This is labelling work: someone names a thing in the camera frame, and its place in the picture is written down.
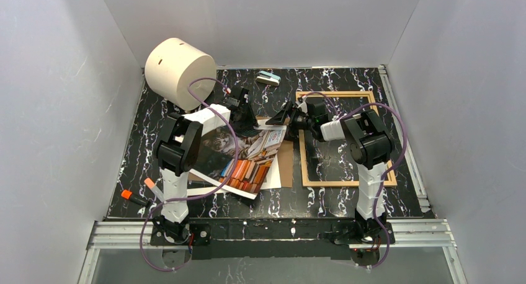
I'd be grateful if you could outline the light wooden picture frame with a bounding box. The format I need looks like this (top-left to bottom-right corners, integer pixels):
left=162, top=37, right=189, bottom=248
left=295, top=91, right=375, bottom=187

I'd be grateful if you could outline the cat and books photo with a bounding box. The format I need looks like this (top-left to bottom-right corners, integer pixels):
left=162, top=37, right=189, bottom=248
left=193, top=124, right=287, bottom=195

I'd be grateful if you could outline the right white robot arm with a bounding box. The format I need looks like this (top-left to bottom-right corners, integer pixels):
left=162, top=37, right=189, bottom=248
left=265, top=99, right=395, bottom=223

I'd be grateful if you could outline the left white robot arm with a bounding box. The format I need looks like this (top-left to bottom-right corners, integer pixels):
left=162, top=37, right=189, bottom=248
left=154, top=86, right=257, bottom=223

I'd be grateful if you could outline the brown backing board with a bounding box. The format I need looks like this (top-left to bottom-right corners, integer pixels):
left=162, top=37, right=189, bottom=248
left=190, top=117, right=293, bottom=188

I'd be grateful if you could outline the teal white stapler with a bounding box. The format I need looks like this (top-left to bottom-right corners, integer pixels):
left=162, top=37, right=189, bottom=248
left=255, top=71, right=281, bottom=86

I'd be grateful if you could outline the white mat board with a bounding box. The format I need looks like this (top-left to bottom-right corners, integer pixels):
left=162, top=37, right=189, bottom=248
left=187, top=162, right=281, bottom=200

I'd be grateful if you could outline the large white cylinder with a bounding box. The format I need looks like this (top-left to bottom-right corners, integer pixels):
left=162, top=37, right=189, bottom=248
left=145, top=38, right=216, bottom=110

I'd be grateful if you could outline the peach cap glue stick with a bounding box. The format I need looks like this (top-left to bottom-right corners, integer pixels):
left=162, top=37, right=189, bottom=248
left=144, top=178, right=166, bottom=203

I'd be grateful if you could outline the orange cap black marker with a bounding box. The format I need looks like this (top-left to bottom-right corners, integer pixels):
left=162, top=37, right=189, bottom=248
left=120, top=190, right=152, bottom=208

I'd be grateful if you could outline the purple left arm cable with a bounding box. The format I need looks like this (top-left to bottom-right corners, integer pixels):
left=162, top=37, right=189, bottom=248
left=138, top=77, right=240, bottom=273

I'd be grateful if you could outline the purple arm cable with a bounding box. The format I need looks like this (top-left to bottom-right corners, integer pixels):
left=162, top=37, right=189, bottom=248
left=301, top=91, right=408, bottom=269
left=138, top=77, right=240, bottom=273

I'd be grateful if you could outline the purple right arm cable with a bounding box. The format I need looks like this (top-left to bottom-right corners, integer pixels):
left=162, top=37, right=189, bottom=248
left=301, top=91, right=408, bottom=269

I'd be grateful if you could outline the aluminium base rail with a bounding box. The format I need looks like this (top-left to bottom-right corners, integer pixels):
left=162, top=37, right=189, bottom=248
left=79, top=219, right=466, bottom=283

